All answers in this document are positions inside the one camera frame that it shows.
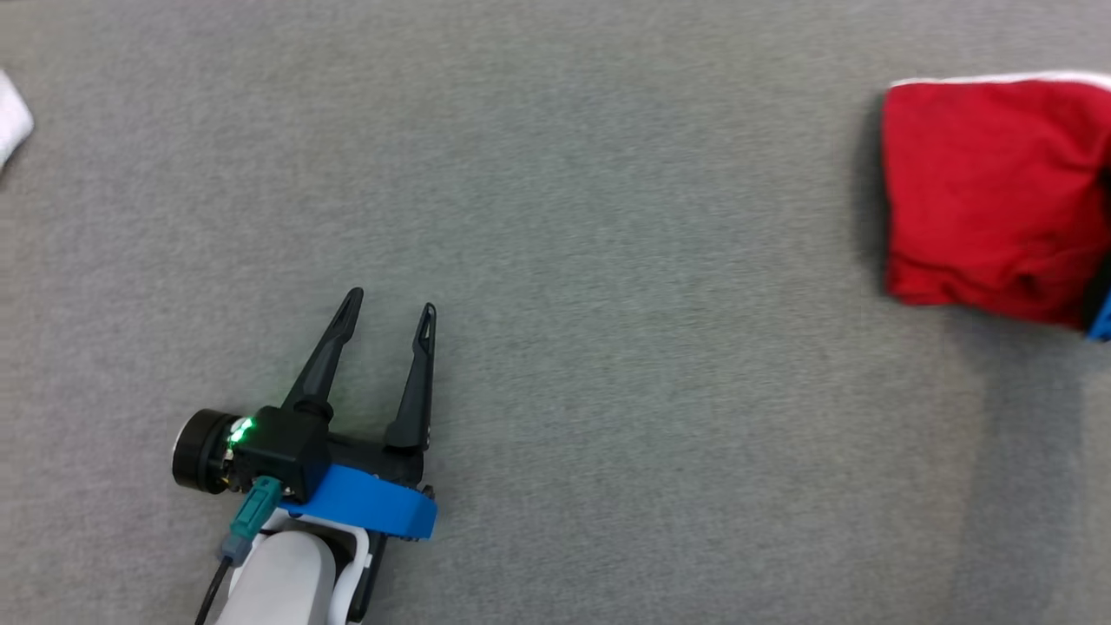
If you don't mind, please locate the teal cable connector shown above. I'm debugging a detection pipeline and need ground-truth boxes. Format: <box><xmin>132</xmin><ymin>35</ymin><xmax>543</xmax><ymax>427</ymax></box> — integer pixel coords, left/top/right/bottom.
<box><xmin>220</xmin><ymin>476</ymin><xmax>284</xmax><ymax>566</ymax></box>

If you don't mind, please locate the black camera cable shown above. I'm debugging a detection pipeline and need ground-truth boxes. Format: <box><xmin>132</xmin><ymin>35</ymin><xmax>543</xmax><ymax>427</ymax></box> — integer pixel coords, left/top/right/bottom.
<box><xmin>194</xmin><ymin>556</ymin><xmax>235</xmax><ymax>625</ymax></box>

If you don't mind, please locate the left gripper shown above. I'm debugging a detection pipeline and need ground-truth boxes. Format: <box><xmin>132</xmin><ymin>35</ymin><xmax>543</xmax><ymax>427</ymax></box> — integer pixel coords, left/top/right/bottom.
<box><xmin>263</xmin><ymin>288</ymin><xmax>437</xmax><ymax>625</ymax></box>

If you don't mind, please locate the blue left camera mount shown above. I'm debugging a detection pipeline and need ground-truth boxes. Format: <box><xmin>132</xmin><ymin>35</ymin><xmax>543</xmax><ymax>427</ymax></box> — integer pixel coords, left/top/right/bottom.
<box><xmin>279</xmin><ymin>464</ymin><xmax>438</xmax><ymax>542</ymax></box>

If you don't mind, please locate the red white-sleeved shirt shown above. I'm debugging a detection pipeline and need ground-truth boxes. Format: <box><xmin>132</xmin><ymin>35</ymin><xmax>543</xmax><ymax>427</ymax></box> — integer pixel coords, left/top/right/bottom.
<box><xmin>881</xmin><ymin>71</ymin><xmax>1111</xmax><ymax>332</ymax></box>
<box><xmin>0</xmin><ymin>69</ymin><xmax>36</xmax><ymax>170</ymax></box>

